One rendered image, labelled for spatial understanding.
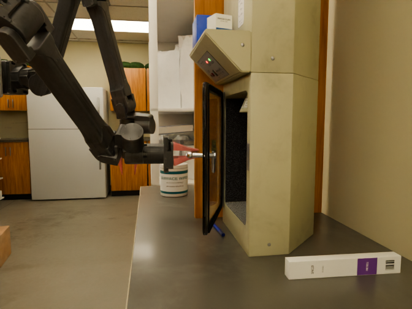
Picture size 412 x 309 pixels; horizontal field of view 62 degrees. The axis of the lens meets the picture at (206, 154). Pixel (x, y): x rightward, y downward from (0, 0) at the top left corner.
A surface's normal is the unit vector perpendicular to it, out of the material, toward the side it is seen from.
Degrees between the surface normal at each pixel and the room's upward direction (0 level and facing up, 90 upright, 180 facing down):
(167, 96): 95
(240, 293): 0
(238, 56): 90
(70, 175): 90
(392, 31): 90
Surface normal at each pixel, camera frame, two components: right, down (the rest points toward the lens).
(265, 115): 0.16, 0.10
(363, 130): -0.99, 0.02
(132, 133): 0.11, -0.58
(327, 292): 0.00, -1.00
